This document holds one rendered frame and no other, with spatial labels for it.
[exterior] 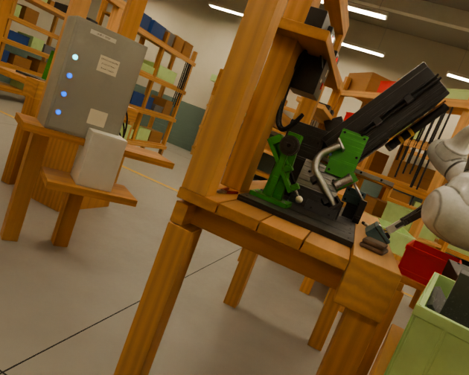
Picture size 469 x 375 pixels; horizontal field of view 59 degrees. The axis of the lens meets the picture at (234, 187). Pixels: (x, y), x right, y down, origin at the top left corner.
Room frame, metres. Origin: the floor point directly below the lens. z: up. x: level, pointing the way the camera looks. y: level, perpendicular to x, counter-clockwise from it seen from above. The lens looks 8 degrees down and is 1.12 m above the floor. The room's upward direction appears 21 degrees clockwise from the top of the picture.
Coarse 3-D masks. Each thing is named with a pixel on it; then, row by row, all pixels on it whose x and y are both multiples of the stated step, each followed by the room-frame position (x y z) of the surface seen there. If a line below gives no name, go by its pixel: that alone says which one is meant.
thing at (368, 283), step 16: (368, 224) 2.04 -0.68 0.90; (352, 256) 1.15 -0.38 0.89; (368, 256) 1.21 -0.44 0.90; (384, 256) 1.31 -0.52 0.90; (352, 272) 1.14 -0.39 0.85; (368, 272) 1.13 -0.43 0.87; (384, 272) 1.12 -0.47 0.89; (400, 272) 1.14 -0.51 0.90; (336, 288) 1.21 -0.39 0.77; (352, 288) 1.14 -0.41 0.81; (368, 288) 1.13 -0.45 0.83; (384, 288) 1.12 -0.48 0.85; (352, 304) 1.13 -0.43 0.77; (368, 304) 1.12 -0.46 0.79; (384, 304) 1.12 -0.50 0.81
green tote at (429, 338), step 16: (432, 288) 0.79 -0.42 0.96; (448, 288) 0.97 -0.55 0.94; (416, 304) 0.63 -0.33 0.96; (416, 320) 0.63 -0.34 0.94; (432, 320) 0.62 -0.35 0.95; (448, 320) 0.61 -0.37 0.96; (416, 336) 0.62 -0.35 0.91; (432, 336) 0.62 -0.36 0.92; (448, 336) 0.61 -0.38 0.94; (464, 336) 0.59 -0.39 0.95; (400, 352) 0.63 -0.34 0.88; (416, 352) 0.62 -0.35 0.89; (432, 352) 0.61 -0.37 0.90; (448, 352) 0.60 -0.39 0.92; (464, 352) 0.59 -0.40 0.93; (400, 368) 0.63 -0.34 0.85; (416, 368) 0.62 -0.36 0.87; (432, 368) 0.61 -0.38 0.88; (448, 368) 0.60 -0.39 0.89; (464, 368) 0.59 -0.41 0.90
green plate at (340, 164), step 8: (344, 136) 1.83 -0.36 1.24; (352, 136) 1.83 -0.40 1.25; (360, 136) 1.82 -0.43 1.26; (344, 144) 1.82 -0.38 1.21; (352, 144) 1.81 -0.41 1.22; (360, 144) 1.81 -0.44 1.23; (336, 152) 1.81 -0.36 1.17; (344, 152) 1.81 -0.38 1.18; (352, 152) 1.80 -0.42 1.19; (360, 152) 1.80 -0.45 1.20; (336, 160) 1.80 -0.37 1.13; (344, 160) 1.80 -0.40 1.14; (352, 160) 1.79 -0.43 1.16; (328, 168) 1.79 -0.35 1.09; (336, 168) 1.79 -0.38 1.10; (344, 168) 1.78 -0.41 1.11; (352, 168) 1.78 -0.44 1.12; (336, 176) 1.78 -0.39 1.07
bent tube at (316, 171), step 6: (336, 144) 1.79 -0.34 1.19; (342, 144) 1.78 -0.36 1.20; (324, 150) 1.79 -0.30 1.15; (330, 150) 1.79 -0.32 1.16; (342, 150) 1.79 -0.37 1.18; (318, 156) 1.78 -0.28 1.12; (312, 162) 1.79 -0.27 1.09; (318, 162) 1.78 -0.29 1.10; (312, 168) 1.78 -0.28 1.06; (318, 168) 1.77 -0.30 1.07; (318, 174) 1.76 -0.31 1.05; (318, 180) 1.75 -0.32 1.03; (324, 180) 1.75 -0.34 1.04; (324, 186) 1.74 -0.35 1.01; (324, 192) 1.73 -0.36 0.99; (330, 192) 1.73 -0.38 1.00; (330, 198) 1.72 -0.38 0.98; (330, 204) 1.71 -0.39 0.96
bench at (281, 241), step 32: (192, 192) 1.28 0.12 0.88; (224, 224) 1.33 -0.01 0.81; (256, 224) 1.23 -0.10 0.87; (288, 224) 1.35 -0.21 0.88; (160, 256) 1.29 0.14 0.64; (256, 256) 2.66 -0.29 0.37; (288, 256) 1.27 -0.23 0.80; (320, 256) 1.17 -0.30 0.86; (160, 288) 1.28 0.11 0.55; (160, 320) 1.27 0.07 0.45; (320, 320) 2.49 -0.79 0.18; (352, 320) 1.14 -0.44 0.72; (128, 352) 1.29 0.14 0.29; (352, 352) 1.13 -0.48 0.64
